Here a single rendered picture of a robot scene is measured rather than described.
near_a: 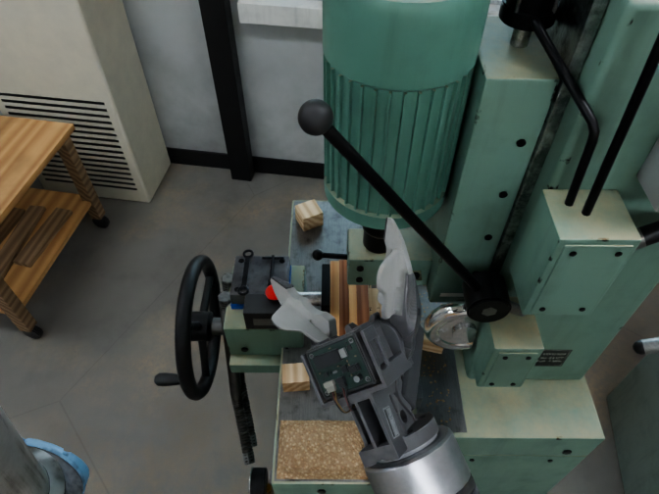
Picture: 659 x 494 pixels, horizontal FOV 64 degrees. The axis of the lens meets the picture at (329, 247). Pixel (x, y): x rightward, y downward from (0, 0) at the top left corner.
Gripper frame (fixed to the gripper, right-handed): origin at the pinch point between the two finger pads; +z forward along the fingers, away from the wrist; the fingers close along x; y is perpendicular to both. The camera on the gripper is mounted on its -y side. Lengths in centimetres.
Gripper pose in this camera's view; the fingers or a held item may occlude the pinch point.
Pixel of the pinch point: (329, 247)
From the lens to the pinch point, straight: 54.0
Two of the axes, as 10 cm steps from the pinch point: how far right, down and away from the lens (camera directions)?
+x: -7.8, 4.0, 4.7
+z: -4.0, -9.1, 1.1
